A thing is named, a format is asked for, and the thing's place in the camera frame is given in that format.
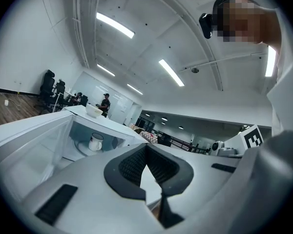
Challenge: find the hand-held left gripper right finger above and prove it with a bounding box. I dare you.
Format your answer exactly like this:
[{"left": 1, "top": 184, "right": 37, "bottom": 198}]
[{"left": 146, "top": 142, "right": 243, "bottom": 234}]

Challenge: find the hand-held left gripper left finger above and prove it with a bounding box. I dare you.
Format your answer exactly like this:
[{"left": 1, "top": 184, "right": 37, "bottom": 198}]
[{"left": 21, "top": 142, "right": 162, "bottom": 234}]

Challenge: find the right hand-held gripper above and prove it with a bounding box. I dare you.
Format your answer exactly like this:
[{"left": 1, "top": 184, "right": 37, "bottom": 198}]
[{"left": 209, "top": 124, "right": 265, "bottom": 158}]

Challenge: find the white enamel cup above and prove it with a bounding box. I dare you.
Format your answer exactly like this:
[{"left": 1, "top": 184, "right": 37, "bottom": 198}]
[{"left": 88, "top": 132, "right": 105, "bottom": 152}]

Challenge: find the white microwave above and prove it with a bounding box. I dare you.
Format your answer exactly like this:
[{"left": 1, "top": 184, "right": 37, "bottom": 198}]
[{"left": 0, "top": 105, "right": 148, "bottom": 201}]

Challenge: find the glass microwave turntable plate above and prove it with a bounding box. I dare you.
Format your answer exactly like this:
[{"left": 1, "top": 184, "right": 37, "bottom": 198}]
[{"left": 74, "top": 139, "right": 105, "bottom": 157}]

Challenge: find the black metal railing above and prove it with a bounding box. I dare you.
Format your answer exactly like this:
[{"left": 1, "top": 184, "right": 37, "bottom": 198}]
[{"left": 158, "top": 130, "right": 209, "bottom": 155}]

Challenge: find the person's white shirt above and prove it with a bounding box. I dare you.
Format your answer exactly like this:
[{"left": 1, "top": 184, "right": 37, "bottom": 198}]
[{"left": 266, "top": 7, "right": 293, "bottom": 137}]

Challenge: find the red patterned cloth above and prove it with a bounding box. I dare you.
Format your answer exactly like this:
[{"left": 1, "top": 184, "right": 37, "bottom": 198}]
[{"left": 139, "top": 130, "right": 159, "bottom": 144}]

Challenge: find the long ceiling light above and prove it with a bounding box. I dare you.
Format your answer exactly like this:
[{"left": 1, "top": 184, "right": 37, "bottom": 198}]
[
  {"left": 158, "top": 58, "right": 185, "bottom": 87},
  {"left": 126, "top": 83, "right": 144, "bottom": 96},
  {"left": 265, "top": 45, "right": 277, "bottom": 78},
  {"left": 96, "top": 12, "right": 136, "bottom": 39},
  {"left": 97, "top": 63, "right": 116, "bottom": 77}
]

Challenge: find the white ceiling conduit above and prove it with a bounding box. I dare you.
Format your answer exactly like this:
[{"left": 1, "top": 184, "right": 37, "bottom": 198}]
[{"left": 179, "top": 52, "right": 265, "bottom": 72}]

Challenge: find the white bowl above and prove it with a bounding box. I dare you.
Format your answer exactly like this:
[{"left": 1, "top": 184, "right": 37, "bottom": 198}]
[{"left": 85, "top": 103, "right": 104, "bottom": 118}]

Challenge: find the person's head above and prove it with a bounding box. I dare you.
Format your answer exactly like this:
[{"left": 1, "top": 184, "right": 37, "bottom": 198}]
[{"left": 212, "top": 0, "right": 283, "bottom": 51}]

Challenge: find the white office desk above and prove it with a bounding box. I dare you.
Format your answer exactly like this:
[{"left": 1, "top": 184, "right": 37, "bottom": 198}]
[{"left": 52, "top": 88, "right": 76, "bottom": 113}]

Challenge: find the black office chair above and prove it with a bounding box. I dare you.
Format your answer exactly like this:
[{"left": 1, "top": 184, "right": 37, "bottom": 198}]
[
  {"left": 34, "top": 69, "right": 56, "bottom": 112},
  {"left": 54, "top": 80, "right": 71, "bottom": 111}
]

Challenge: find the white ceiling pipe bundle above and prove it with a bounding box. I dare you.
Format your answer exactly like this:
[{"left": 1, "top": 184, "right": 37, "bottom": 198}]
[{"left": 72, "top": 0, "right": 90, "bottom": 69}]

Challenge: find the black head-worn camera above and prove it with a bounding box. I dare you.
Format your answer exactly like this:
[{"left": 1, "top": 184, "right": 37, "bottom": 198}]
[{"left": 198, "top": 0, "right": 235, "bottom": 39}]

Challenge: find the white power adapter with cable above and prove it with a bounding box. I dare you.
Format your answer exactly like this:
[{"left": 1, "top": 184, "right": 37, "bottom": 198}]
[{"left": 4, "top": 93, "right": 22, "bottom": 107}]

